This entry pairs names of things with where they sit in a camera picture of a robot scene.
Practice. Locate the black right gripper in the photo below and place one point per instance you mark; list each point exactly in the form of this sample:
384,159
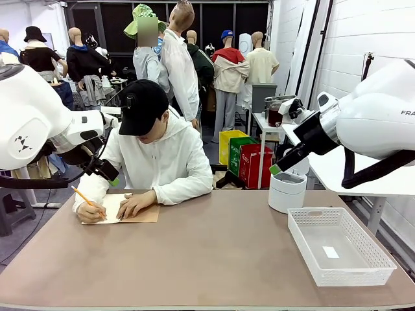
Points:
313,136

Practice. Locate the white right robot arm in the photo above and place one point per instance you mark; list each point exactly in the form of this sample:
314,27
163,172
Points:
373,120

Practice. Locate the grey metal container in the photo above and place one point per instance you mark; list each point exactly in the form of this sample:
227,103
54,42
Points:
272,98

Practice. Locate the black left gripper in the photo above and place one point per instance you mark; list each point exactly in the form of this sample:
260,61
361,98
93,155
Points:
78,155

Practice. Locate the mannequin with black bucket hat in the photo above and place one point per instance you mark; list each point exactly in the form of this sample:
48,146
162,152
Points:
39,58

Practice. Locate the large white table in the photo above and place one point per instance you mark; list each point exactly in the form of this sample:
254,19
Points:
327,175

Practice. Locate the mannequin in black hoodie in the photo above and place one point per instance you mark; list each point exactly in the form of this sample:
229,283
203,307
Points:
84,61

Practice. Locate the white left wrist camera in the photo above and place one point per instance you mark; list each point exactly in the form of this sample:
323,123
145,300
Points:
111,120

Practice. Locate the person's left hand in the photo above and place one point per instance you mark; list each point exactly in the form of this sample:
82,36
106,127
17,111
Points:
137,202

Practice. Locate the black tripod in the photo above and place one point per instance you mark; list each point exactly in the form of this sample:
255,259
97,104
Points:
366,68

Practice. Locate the grey cabinet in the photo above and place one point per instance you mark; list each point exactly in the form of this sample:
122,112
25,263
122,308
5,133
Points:
262,97

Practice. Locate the black and wooden floor rack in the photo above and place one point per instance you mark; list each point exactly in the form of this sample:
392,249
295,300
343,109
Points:
227,182

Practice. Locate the mannequin in dark green jacket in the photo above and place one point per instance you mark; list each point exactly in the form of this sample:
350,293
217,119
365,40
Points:
202,64

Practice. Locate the mannequin with green checkered hat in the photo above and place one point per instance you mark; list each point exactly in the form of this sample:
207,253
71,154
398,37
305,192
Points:
146,64

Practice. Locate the person's right hand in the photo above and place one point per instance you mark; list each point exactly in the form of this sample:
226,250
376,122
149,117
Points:
89,214

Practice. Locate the person in white hoodie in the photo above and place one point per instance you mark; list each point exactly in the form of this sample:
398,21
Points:
162,162

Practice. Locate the white label in basket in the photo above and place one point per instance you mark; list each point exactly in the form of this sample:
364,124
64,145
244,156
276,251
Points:
330,252

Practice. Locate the yellow pencil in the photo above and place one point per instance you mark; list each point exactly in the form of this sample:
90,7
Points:
81,195

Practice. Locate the navy blue garment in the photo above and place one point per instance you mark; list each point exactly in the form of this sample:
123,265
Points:
65,94

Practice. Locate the black baseball cap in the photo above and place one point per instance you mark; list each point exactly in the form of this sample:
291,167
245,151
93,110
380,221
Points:
142,107

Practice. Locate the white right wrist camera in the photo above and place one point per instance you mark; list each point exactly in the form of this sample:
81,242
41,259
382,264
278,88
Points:
287,105

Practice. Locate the mannequin in cream shirt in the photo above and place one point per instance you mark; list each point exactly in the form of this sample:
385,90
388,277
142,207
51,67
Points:
261,64

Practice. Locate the tall mannequin in white shirt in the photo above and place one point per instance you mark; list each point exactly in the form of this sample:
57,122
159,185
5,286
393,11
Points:
180,71

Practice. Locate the green recycling bag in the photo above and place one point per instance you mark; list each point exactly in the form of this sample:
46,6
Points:
236,155

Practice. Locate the white dress form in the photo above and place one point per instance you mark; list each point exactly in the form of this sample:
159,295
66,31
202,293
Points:
245,45

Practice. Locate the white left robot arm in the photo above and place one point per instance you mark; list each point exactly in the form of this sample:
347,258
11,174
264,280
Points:
29,113

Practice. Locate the yellow recycling bag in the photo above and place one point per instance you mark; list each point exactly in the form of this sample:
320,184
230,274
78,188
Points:
225,145

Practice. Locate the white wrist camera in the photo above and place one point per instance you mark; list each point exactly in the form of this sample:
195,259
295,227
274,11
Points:
111,120
287,105

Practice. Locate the white stand base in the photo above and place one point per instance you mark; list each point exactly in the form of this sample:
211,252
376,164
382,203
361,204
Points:
45,204

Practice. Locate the spiral notebook brown cover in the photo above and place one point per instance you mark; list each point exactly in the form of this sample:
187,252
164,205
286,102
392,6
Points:
146,215

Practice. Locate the mannequin in blue top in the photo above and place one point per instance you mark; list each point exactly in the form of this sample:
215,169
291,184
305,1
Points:
6,48

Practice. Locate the white round trash bin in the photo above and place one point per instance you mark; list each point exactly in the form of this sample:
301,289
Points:
285,197

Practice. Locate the small white side table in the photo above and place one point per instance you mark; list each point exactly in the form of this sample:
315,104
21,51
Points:
259,121

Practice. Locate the mannequin with blue cap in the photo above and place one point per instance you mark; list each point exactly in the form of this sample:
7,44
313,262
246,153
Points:
230,74

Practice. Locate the glass jar with dark liquid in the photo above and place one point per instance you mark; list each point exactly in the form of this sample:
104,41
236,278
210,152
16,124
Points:
275,116

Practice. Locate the person's right forearm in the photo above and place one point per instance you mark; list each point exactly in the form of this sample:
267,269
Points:
89,191

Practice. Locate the person's left forearm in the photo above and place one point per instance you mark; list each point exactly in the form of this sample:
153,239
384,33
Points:
181,192

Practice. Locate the grey step stool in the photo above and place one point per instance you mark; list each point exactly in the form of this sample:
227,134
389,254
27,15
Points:
16,214

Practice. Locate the white perforated plastic basket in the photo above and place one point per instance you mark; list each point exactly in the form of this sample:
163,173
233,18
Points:
353,277

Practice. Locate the red recycling bag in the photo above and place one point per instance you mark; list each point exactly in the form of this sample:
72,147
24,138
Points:
253,168

